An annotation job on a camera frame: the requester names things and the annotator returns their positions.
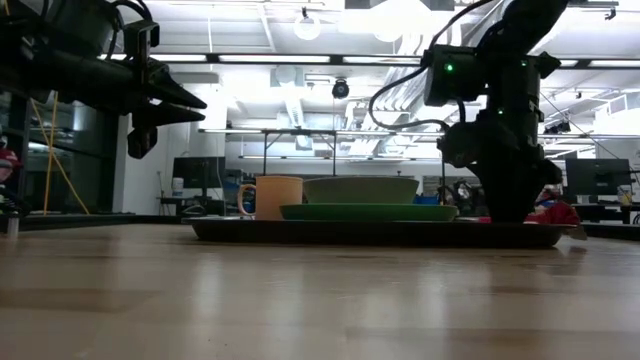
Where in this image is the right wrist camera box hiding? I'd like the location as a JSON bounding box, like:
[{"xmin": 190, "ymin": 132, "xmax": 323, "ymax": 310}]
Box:
[{"xmin": 422, "ymin": 44, "xmax": 489, "ymax": 108}]

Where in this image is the red cloth napkin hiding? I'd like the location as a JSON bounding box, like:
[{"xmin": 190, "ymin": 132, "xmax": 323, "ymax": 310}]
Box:
[{"xmin": 457, "ymin": 200, "xmax": 582, "ymax": 226}]

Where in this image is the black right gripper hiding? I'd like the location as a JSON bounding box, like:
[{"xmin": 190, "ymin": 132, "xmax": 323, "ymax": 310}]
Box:
[{"xmin": 437, "ymin": 52, "xmax": 564, "ymax": 224}]

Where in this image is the black computer monitor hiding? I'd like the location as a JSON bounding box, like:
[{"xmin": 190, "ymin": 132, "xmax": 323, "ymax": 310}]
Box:
[
  {"xmin": 565, "ymin": 158, "xmax": 632, "ymax": 197},
  {"xmin": 172, "ymin": 156, "xmax": 226, "ymax": 190}
]

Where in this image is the yellow extension cord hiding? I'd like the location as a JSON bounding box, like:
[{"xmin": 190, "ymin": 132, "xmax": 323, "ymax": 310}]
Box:
[{"xmin": 28, "ymin": 92, "xmax": 91, "ymax": 216}]

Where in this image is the background robot workstation frame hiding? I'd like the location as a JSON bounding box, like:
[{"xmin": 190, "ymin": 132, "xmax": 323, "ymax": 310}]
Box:
[{"xmin": 259, "ymin": 128, "xmax": 451, "ymax": 182}]

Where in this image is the dark brown serving tray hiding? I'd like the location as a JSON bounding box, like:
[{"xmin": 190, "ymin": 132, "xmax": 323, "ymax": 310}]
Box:
[{"xmin": 182, "ymin": 215, "xmax": 576, "ymax": 250}]

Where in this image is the orange mug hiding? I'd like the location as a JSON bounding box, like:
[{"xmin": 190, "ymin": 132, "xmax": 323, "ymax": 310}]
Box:
[{"xmin": 236, "ymin": 175, "xmax": 304, "ymax": 222}]

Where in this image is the beige bowl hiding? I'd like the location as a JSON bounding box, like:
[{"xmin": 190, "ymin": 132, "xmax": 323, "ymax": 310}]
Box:
[{"xmin": 302, "ymin": 176, "xmax": 421, "ymax": 205}]

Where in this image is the long ceiling light strip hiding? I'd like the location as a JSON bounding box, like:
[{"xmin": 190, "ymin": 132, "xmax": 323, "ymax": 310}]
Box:
[{"xmin": 97, "ymin": 52, "xmax": 640, "ymax": 69}]

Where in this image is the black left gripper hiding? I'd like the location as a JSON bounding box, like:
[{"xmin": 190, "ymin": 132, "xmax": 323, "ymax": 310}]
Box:
[{"xmin": 0, "ymin": 19, "xmax": 208, "ymax": 160}]

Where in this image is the person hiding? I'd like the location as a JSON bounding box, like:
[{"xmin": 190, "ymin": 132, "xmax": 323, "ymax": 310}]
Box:
[{"xmin": 0, "ymin": 148, "xmax": 29, "ymax": 217}]

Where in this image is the green plate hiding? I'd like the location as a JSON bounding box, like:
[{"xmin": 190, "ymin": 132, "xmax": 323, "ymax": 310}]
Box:
[{"xmin": 278, "ymin": 202, "xmax": 459, "ymax": 223}]

